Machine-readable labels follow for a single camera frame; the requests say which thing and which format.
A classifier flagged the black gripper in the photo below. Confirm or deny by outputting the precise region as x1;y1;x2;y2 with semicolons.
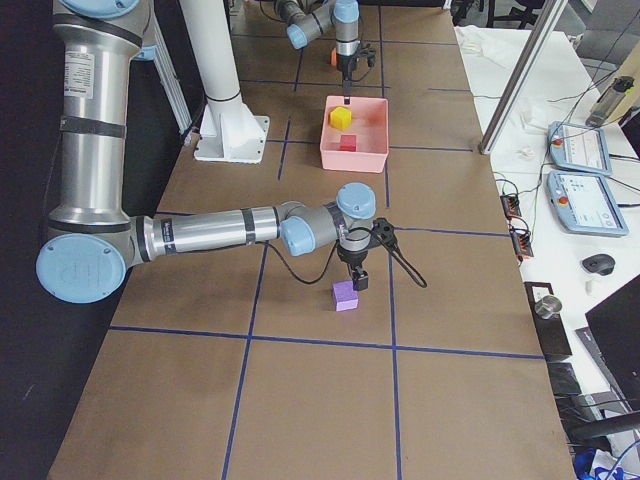
335;43;376;105
337;217;395;292

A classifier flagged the purple foam block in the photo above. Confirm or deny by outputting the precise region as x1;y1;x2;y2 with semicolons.
332;280;359;312

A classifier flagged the yellow foam block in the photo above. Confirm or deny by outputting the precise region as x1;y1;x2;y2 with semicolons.
328;106;352;131

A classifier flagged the red foam block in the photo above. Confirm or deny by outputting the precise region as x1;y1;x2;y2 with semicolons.
338;134;357;152

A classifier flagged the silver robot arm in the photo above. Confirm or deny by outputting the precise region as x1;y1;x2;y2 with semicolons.
36;1;394;304
274;0;376;105

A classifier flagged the pink plastic bin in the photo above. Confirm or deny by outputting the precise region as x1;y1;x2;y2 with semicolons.
320;95;389;173

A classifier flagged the orange connector block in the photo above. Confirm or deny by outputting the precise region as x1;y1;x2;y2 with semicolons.
500;194;521;219

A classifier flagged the lower teach pendant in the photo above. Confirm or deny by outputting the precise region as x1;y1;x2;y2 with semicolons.
547;170;629;237

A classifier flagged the teach pendant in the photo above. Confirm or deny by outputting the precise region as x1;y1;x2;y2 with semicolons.
547;121;612;176
547;170;629;237

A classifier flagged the black computer mouse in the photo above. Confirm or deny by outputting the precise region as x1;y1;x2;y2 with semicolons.
581;253;616;276

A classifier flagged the upper teach pendant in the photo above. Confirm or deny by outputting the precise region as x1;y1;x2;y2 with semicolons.
547;121;612;176

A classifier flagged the black monitor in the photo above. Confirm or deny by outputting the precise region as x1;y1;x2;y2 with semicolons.
586;286;639;409

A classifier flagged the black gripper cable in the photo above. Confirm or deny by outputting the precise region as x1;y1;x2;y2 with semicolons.
267;227;428;289

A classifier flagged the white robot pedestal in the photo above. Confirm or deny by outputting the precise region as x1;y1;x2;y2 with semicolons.
180;0;270;164

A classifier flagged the aluminium frame post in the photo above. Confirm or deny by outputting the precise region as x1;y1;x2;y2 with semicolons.
479;0;568;155

